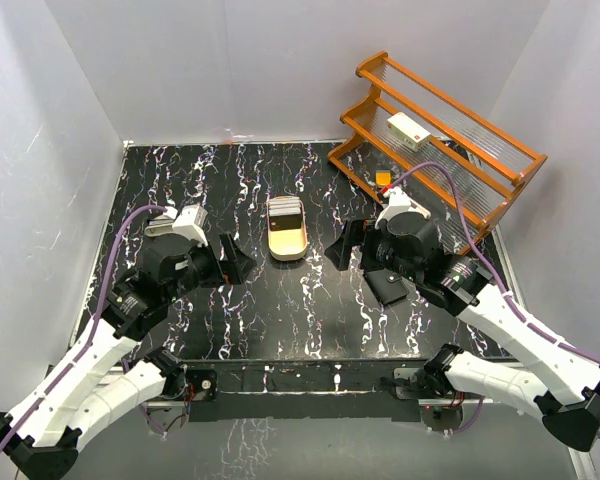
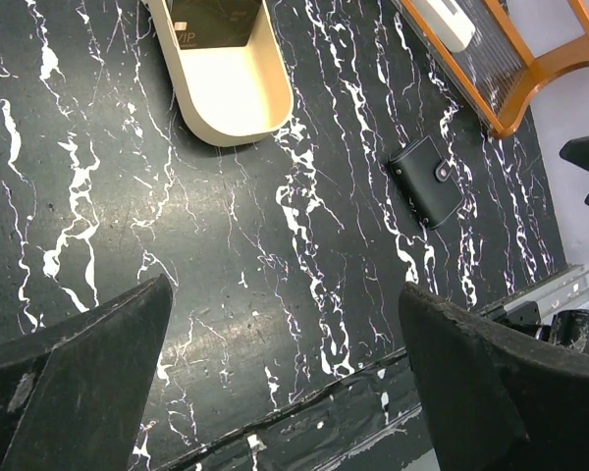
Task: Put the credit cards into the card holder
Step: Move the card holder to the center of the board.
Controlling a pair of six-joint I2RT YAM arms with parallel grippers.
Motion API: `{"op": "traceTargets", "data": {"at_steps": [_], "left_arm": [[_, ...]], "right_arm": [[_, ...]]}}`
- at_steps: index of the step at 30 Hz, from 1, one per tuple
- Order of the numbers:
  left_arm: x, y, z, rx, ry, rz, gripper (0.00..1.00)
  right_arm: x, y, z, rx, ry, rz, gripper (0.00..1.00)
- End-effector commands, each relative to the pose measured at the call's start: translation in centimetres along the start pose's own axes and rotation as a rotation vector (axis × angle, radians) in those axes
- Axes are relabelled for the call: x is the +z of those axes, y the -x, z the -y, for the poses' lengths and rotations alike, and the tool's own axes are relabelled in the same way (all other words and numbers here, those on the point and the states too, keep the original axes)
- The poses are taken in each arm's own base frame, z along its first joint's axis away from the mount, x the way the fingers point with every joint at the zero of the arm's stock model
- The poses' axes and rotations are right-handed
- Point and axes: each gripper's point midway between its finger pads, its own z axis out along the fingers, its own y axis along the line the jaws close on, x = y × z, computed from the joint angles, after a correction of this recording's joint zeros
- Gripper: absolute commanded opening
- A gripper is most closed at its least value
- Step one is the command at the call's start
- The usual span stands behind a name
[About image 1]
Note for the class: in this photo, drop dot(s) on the orange wooden shelf rack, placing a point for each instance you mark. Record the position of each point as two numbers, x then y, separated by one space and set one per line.
470 173

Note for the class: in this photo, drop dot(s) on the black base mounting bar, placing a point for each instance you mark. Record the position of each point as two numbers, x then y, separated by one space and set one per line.
315 389

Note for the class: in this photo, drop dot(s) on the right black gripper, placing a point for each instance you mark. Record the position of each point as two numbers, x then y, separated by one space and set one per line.
355 233

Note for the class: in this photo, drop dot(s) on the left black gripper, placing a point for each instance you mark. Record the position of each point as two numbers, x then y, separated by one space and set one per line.
235 269

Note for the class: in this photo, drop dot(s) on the beige grey stapler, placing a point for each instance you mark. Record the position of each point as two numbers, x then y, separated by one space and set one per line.
160 225

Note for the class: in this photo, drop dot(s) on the beige oval card tray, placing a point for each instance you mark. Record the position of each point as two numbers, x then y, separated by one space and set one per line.
289 245

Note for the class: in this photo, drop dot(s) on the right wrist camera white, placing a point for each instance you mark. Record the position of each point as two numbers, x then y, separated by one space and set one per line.
400 202

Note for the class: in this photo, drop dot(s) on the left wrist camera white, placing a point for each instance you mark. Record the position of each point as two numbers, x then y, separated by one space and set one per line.
188 223

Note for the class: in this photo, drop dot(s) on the orange small container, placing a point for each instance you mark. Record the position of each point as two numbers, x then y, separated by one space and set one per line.
383 179

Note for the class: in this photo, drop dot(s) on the white red small box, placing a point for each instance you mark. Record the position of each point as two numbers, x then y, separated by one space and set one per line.
408 131

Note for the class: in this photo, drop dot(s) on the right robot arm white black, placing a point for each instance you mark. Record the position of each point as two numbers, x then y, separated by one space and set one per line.
555 385

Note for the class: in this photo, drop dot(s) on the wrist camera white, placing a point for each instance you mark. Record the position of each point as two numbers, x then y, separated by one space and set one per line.
188 223
400 202

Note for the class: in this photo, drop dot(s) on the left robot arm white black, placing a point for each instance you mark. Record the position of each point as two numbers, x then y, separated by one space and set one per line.
44 434

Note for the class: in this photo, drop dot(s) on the black leather card holder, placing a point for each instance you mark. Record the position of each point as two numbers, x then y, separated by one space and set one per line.
387 287

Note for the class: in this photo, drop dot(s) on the stack of credit cards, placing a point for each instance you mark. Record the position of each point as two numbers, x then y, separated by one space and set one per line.
285 213

